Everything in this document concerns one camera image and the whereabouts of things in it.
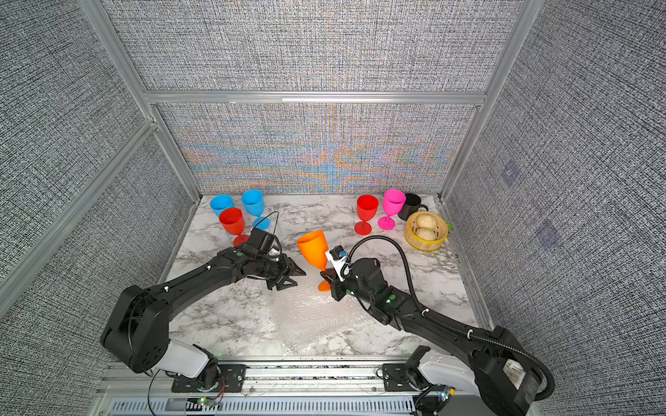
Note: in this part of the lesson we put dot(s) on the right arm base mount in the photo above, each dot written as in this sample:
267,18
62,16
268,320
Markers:
425,368

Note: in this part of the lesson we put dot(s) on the black mug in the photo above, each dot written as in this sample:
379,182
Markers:
412,204

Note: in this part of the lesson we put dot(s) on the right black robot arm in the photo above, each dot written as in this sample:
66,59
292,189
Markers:
508,378

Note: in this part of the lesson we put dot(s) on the aluminium frame crossbar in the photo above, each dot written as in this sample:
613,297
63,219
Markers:
284,97

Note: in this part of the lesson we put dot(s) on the bubble wrap sheet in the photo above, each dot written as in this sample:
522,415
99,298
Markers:
305,317

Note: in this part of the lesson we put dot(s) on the orange wine glass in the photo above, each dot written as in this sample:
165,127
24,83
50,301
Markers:
314,247

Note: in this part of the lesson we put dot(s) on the upper white bun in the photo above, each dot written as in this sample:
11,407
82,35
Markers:
427,221

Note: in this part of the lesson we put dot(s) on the coral wine glass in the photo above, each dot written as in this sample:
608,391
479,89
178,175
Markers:
233,221

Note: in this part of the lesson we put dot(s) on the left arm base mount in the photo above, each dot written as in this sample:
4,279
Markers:
227,377

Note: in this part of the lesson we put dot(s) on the yellow bamboo steamer basket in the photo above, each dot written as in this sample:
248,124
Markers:
409,233

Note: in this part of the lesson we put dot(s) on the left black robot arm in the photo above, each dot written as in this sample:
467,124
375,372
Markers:
137,332

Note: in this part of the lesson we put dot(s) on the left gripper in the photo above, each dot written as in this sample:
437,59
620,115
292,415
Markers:
287,263

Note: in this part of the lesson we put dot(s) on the blue wine glass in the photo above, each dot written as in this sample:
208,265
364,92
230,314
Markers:
253,202
221,203

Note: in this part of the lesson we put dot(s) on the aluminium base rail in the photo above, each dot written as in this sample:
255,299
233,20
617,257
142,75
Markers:
311,385

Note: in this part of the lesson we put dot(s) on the pink wine glass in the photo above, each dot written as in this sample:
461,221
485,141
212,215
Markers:
393,201

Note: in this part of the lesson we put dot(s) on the red wine glass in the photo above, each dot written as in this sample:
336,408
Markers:
367,206

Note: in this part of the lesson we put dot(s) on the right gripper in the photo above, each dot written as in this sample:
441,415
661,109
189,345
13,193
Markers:
337,287

